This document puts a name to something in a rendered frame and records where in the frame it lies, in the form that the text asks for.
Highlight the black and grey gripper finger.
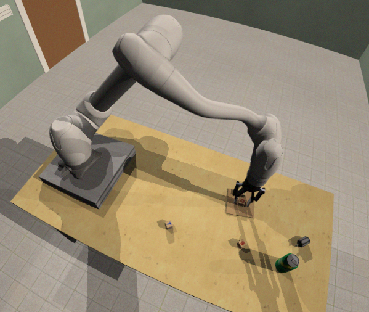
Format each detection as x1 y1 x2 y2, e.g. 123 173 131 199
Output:
247 187 265 207
233 181 249 203

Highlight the green and yellow drink can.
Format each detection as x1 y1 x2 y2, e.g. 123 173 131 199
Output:
275 253 299 273

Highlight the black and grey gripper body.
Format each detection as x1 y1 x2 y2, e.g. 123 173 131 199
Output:
241 179 261 192

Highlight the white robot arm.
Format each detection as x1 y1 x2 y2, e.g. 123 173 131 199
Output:
49 15 283 187

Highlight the tan square mat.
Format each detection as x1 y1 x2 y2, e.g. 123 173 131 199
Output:
226 189 254 218

